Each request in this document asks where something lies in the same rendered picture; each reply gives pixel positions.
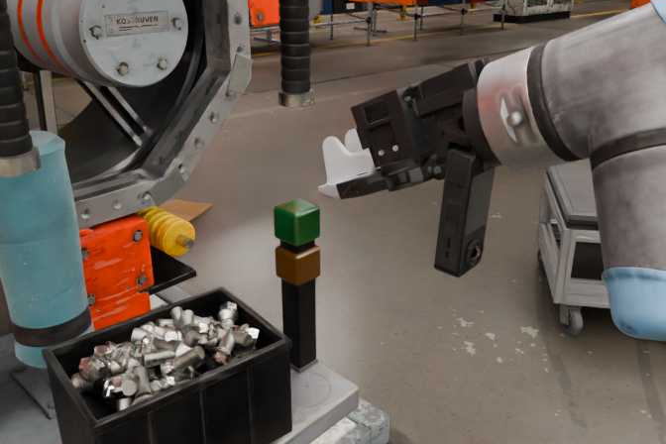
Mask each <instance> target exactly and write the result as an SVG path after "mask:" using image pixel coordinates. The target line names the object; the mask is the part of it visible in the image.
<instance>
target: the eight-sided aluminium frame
mask: <svg viewBox="0 0 666 444"><path fill-rule="evenodd" d="M203 14H204V28H205V42H206V55H207V66H206V69H205V71H204V72H203V74H202V75H201V77H200V78H199V80H198V81H197V83H196V84H195V86H194V87H193V89H192V90H191V92H190V93H189V95H188V96H187V98H186V99H185V101H184V102H183V104H182V105H181V107H180V108H179V110H178V111H177V113H176V114H175V116H174V118H173V119H172V121H171V122H170V124H169V125H168V127H167V128H166V130H165V132H164V133H163V135H162V136H161V138H160V139H159V141H158V142H157V144H156V145H155V147H154V148H153V150H152V151H151V153H150V154H149V156H148V157H147V159H146V160H145V162H144V164H143V165H142V167H140V168H139V169H135V170H131V171H128V172H124V173H120V174H116V175H113V176H109V177H105V178H101V179H98V180H94V181H90V182H87V183H84V184H80V185H76V186H72V187H71V188H72V193H73V198H74V203H75V209H76V215H77V221H78V229H79V230H81V229H84V228H87V227H91V226H94V225H97V224H100V223H103V222H106V221H109V220H113V219H116V218H119V217H122V216H125V215H128V214H131V213H135V212H138V211H141V210H144V209H147V208H150V207H154V206H157V207H160V206H161V205H162V204H164V203H166V202H169V201H172V200H174V199H175V198H176V196H177V195H178V193H179V192H180V190H181V189H182V188H184V187H185V186H186V183H185V182H186V181H187V179H188V178H189V176H190V175H191V173H192V171H193V170H194V168H195V167H196V165H197V164H198V162H199V160H200V159H201V157H202V156H203V154H204V153H205V151H206V149H207V148H208V146H209V145H210V143H211V142H212V140H213V138H214V137H215V135H216V134H217V132H218V131H219V129H220V127H221V126H222V124H223V123H224V121H225V120H226V118H227V116H228V115H229V113H230V112H231V110H232V109H233V107H234V105H235V104H236V102H237V101H238V99H239V98H240V96H241V94H245V90H246V87H247V85H248V83H249V82H250V80H251V79H252V71H251V67H252V63H253V60H252V59H251V50H250V28H249V7H248V0H203Z"/></svg>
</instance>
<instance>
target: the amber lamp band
mask: <svg viewBox="0 0 666 444"><path fill-rule="evenodd" d="M275 254H276V275H277V277H278V278H281V279H283V280H285V281H287V282H289V283H291V284H293V285H295V286H301V285H303V284H305V283H307V282H309V281H311V280H313V279H314V278H317V277H319V276H320V247H318V246H317V245H315V246H314V247H313V248H310V249H308V250H306V251H304V252H302V253H300V254H295V253H293V252H291V251H289V250H286V249H284V248H282V247H281V246H280V245H279V246H277V247H276V249H275Z"/></svg>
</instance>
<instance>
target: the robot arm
mask: <svg viewBox="0 0 666 444"><path fill-rule="evenodd" d="M650 1H651V2H650V3H647V4H645V5H642V6H640V7H637V8H634V9H632V10H629V11H626V12H624V13H621V14H618V15H616V16H613V17H611V18H608V19H605V20H603V21H600V22H597V23H595V24H593V25H591V26H588V27H585V28H583V29H580V30H577V31H575V32H572V33H570V34H567V35H564V36H562V37H559V38H556V39H554V40H551V41H548V42H546V43H543V44H540V45H537V46H534V47H531V48H529V49H526V50H523V51H521V52H518V53H515V54H513V55H508V56H506V57H503V58H501V59H498V60H495V61H493V62H490V59H489V58H488V57H485V58H482V59H479V60H476V61H470V62H467V63H464V64H462V65H459V66H457V67H454V68H453V69H452V70H450V71H447V72H445V73H442V74H440V75H437V76H434V77H432V78H429V79H427V80H424V81H422V82H418V83H415V84H411V85H408V86H405V87H403V88H399V89H396V90H394V91H391V92H388V93H386V94H383V95H381V96H378V97H376V98H373V99H371V100H368V101H366V102H363V103H361V104H358V105H356V106H353V107H350V108H351V111H352V114H353V117H354V119H355V122H356V125H357V128H356V129H352V130H350V131H348V132H347V134H346V136H345V147H344V146H343V145H342V143H341V142H340V141H339V140H338V139H337V138H336V137H333V136H332V137H328V138H326V139H325V140H324V142H323V155H324V161H325V167H326V173H327V183H326V184H323V185H321V186H318V188H319V191H320V193H322V194H325V195H327V196H330V197H332V198H336V199H347V198H354V197H359V196H364V195H368V194H372V193H375V192H379V191H382V190H386V189H388V192H392V191H397V190H401V189H404V188H408V187H411V186H415V185H417V184H420V183H423V182H426V181H428V180H430V179H432V178H435V179H437V180H441V179H443V178H445V180H444V188H443V196H442V204H441V212H440V220H439V228H438V237H437V245H436V253H435V261H434V268H435V269H436V270H438V271H441V272H443V273H446V274H448V275H451V276H453V277H456V278H459V277H461V276H462V275H463V274H465V273H466V272H467V271H469V270H470V269H472V268H474V267H475V266H476V265H477V264H478V263H479V262H480V261H481V259H482V254H483V250H484V241H485V234H486V228H487V221H488V215H489V208H490V202H491V195H492V189H493V182H494V176H495V169H496V167H500V166H505V167H507V168H509V169H510V170H512V171H515V172H527V171H531V170H535V169H540V168H544V167H551V166H556V165H559V164H563V163H567V162H573V161H578V160H583V159H588V158H590V162H591V170H592V178H593V186H594V194H595V200H596V208H597V216H598V224H599V232H600V240H601V248H602V256H603V263H604V271H603V273H602V281H603V283H604V285H605V287H606V288H607V291H608V297H609V303H610V313H611V318H612V321H613V323H614V324H615V326H616V327H617V328H618V329H619V330H620V331H621V332H622V333H624V334H626V335H628V336H630V337H634V338H638V339H646V340H656V341H666V0H650ZM410 92H412V93H410ZM383 119H384V120H383ZM380 120H381V121H380ZM377 121H379V122H377ZM374 122H376V123H374ZM371 123H373V124H371Z"/></svg>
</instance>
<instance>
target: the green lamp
mask: <svg viewBox="0 0 666 444"><path fill-rule="evenodd" d="M274 227H275V237H276V238H277V239H280V240H282V241H284V242H286V243H289V244H291V245H293V246H295V247H299V246H301V245H303V244H305V243H308V242H310V241H312V240H314V239H317V238H318V237H319V236H320V207H319V206H317V205H315V204H312V203H310V202H307V201H304V200H301V199H299V198H295V199H292V200H291V201H288V202H285V203H283V204H280V205H277V206H276V207H275V208H274Z"/></svg>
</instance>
